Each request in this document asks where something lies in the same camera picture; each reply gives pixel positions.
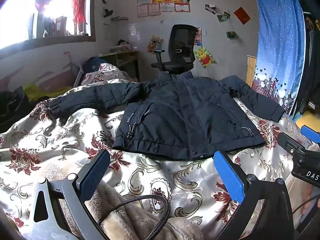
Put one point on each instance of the black office chair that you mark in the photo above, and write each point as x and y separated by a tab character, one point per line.
178	55

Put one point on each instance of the floral satin bedspread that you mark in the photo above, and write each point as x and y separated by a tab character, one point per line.
55	142

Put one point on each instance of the red hanging tassel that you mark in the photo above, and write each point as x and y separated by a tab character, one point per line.
78	7

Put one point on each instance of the wooden board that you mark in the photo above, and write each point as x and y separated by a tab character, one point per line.
250	70

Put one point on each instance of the wooden desk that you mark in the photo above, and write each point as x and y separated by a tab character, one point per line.
122	60

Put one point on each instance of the dark hanging clothes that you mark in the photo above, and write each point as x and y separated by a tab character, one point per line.
312	55

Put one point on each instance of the dark navy padded jacket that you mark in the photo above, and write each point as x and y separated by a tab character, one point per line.
180	112

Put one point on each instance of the yellow-green cloth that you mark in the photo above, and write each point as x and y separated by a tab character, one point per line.
42	92

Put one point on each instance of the blue dotted curtain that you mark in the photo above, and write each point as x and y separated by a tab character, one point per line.
277	47

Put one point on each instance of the black and white wall photo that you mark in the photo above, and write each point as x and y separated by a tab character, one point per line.
211	8

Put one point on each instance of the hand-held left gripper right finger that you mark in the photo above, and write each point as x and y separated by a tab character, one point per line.
228	175

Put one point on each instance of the small green wall box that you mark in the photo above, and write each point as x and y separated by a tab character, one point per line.
231	34

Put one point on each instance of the green wall card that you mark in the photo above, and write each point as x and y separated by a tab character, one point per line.
223	16

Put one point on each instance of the black bag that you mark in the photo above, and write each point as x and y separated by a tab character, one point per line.
11	107

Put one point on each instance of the beige fleece blanket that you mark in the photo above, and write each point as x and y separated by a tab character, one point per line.
140	215

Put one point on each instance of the window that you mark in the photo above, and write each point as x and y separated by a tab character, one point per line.
37	12

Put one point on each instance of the red paper envelope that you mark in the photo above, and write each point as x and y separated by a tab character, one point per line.
242	15

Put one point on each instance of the yellow bear poster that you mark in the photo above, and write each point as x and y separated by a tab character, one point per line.
205	56

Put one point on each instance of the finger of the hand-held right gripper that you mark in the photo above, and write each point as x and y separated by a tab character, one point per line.
311	133

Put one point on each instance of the group of wall certificates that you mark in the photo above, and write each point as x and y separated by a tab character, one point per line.
165	1

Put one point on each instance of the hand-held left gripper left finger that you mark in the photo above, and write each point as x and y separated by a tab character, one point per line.
96	171

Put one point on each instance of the colourful cartoon sticker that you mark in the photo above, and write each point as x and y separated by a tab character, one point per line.
155	43

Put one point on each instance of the cartoon poster behind chair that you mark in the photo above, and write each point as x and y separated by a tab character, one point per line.
199	36

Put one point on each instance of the dark blue bag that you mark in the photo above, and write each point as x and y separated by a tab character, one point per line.
93	65

